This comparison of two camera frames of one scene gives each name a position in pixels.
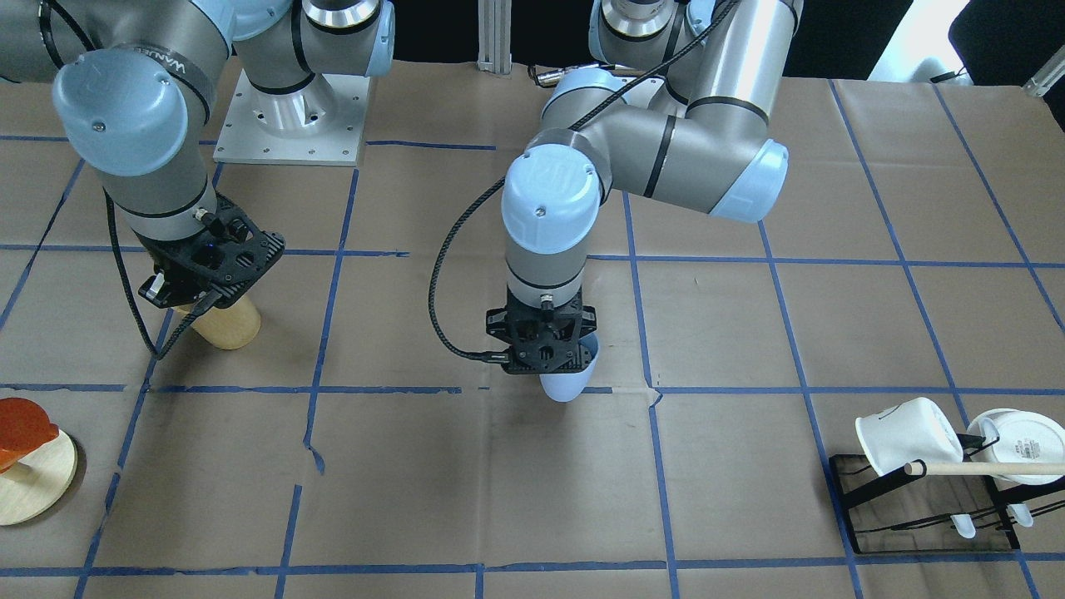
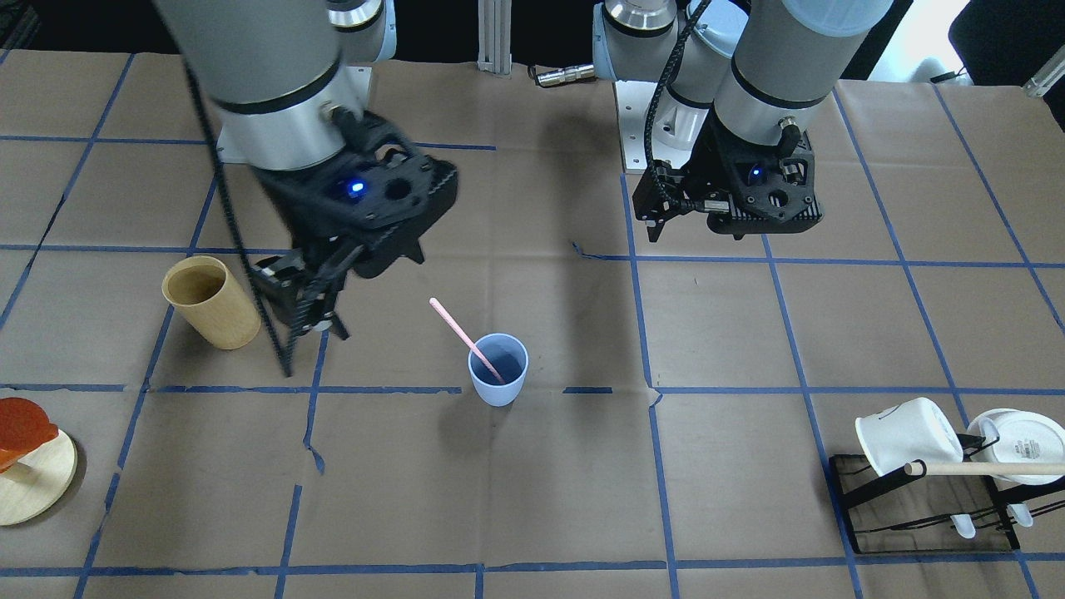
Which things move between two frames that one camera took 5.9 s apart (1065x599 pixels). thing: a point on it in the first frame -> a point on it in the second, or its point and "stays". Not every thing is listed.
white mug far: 1024,438 stays
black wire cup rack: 905,511 stays
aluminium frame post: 494,48 stays
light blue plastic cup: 567,387 -> 497,363
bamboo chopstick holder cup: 229,328 stays
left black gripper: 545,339 -> 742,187
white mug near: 915,431 stays
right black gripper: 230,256 -> 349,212
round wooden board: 37,483 stays
